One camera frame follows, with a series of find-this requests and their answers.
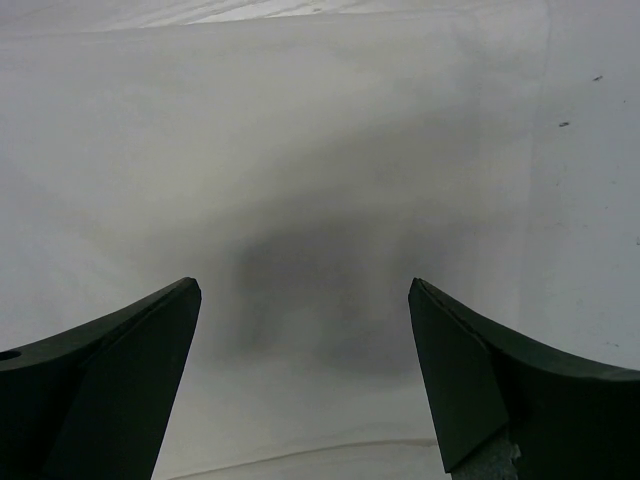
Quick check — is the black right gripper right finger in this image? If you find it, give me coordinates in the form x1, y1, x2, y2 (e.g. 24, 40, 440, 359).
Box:
408, 279, 639, 479

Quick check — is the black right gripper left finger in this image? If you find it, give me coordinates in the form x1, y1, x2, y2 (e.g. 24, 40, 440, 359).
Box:
1, 278, 201, 480

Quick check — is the white t shirt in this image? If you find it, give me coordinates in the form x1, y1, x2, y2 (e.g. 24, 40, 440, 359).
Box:
1, 1, 550, 479

